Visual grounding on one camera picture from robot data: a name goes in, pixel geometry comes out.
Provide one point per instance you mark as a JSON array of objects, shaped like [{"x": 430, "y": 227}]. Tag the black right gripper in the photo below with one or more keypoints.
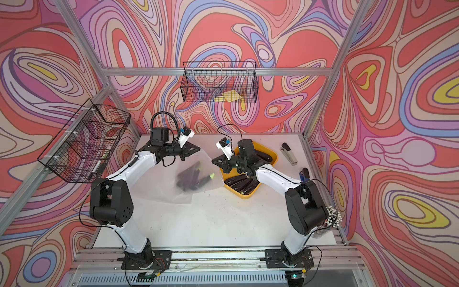
[{"x": 224, "y": 164}]

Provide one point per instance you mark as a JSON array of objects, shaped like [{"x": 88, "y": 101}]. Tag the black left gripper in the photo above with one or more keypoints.
[{"x": 185, "y": 151}]

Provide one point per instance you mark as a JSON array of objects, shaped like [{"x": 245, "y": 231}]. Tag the clear zip-top plastic bag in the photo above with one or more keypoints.
[{"x": 159, "y": 183}]

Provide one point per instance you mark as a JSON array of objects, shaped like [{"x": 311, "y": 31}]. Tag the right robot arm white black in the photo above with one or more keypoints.
[{"x": 305, "y": 206}]

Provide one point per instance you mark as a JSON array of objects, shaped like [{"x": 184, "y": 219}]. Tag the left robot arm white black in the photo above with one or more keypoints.
[{"x": 111, "y": 204}]

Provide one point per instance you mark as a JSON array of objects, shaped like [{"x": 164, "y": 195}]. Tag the purple eggplant in tray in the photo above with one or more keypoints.
[
  {"x": 234, "y": 180},
  {"x": 241, "y": 186},
  {"x": 250, "y": 188}
]

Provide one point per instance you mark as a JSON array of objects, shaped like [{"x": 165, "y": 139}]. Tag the yellow plastic tray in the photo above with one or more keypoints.
[{"x": 265, "y": 153}]

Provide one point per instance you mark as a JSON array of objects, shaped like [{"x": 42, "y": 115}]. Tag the grey black stapler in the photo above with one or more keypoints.
[{"x": 288, "y": 153}]

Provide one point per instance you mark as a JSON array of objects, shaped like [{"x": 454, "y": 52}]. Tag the yellow cloth in basket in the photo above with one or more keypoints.
[{"x": 229, "y": 96}]

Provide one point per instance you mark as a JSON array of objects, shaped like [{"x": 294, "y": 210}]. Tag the blue black tool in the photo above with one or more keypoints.
[{"x": 304, "y": 175}]

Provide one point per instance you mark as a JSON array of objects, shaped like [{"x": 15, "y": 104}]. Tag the aluminium horizontal back bar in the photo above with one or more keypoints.
[{"x": 223, "y": 71}]

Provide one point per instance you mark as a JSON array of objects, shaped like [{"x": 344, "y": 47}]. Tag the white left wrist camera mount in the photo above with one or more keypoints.
[{"x": 185, "y": 134}]

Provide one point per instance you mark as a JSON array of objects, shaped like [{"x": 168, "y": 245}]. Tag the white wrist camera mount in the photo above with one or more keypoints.
[
  {"x": 185, "y": 134},
  {"x": 225, "y": 145}
]

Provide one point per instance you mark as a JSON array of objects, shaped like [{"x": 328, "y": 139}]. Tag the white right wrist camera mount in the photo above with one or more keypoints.
[{"x": 225, "y": 145}]

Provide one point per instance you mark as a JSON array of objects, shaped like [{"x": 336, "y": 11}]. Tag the black wire basket back wall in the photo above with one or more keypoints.
[{"x": 204, "y": 86}]

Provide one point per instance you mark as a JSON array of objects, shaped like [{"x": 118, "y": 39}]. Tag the black wire basket wall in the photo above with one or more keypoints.
[
  {"x": 204, "y": 86},
  {"x": 81, "y": 150}
]

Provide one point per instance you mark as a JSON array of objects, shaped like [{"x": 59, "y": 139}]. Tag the black wire basket left wall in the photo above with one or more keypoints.
[{"x": 81, "y": 150}]

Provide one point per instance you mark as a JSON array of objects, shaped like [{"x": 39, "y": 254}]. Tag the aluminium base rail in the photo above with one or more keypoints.
[{"x": 326, "y": 266}]

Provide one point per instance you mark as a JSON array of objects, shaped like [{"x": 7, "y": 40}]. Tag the aluminium frame post right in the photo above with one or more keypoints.
[{"x": 348, "y": 39}]

